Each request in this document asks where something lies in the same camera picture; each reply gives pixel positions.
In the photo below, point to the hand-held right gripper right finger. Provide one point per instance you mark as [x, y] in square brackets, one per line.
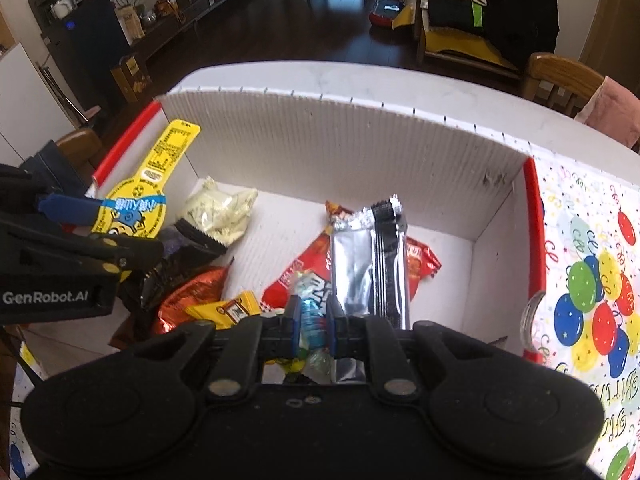
[334, 330]

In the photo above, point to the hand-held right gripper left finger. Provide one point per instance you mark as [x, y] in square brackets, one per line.
[294, 317]

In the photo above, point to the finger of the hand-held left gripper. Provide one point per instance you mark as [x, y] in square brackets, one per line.
[130, 252]
[70, 210]

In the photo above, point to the blue and white snack packet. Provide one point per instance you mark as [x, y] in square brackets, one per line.
[312, 320]

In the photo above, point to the red snack packet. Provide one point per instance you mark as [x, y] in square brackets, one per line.
[310, 260]

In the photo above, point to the silver and black snack packet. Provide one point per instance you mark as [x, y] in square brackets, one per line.
[360, 270]

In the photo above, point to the small yellow snack packet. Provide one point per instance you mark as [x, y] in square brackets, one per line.
[225, 310]

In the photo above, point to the brown foil snack packet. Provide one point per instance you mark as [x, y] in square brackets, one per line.
[192, 292]

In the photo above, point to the pale yellow snack packet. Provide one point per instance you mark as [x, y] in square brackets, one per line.
[220, 215]

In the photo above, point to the long yellow paddle-shaped snack packet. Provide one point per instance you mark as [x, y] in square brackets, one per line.
[165, 160]

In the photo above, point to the red cardboard box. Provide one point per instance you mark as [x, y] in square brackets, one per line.
[350, 150]

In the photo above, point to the dark denim cloth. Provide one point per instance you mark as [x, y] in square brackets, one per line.
[50, 165]

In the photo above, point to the wooden chair with dark cloth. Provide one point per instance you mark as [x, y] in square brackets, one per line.
[80, 145]

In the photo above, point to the white cabinet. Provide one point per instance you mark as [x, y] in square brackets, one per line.
[25, 105]

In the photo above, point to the yellow cardboard box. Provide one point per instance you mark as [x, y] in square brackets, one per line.
[131, 80]

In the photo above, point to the tall black cabinet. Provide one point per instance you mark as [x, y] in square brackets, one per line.
[85, 40]

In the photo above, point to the white kettle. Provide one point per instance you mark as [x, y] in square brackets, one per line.
[62, 8]

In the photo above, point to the dark low cabinet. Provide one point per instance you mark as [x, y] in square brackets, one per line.
[200, 5]

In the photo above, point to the balloon print tablecloth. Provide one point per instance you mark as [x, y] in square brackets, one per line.
[590, 200]

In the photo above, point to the wooden bench with yellow cushion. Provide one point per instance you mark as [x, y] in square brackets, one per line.
[460, 47]

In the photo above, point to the red and blue toy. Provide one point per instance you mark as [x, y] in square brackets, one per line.
[386, 12]

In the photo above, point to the wooden chair with pink cloth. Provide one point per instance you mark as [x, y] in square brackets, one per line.
[555, 80]

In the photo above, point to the pink cloth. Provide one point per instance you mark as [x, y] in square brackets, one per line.
[615, 110]

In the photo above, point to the black clothing pile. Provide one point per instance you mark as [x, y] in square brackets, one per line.
[510, 5]

